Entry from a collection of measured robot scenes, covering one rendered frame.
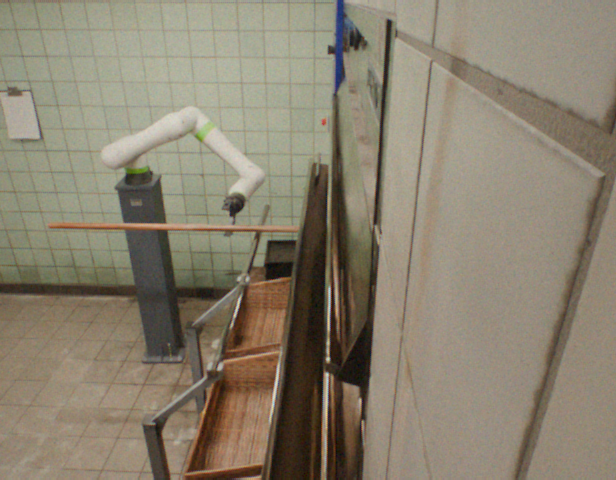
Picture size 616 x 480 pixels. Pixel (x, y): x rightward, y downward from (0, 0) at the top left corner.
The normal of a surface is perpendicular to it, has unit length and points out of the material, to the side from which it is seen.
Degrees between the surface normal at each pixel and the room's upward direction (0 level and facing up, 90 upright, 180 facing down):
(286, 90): 90
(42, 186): 90
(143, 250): 90
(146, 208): 90
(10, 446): 0
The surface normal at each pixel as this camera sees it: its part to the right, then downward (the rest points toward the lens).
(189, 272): -0.04, 0.44
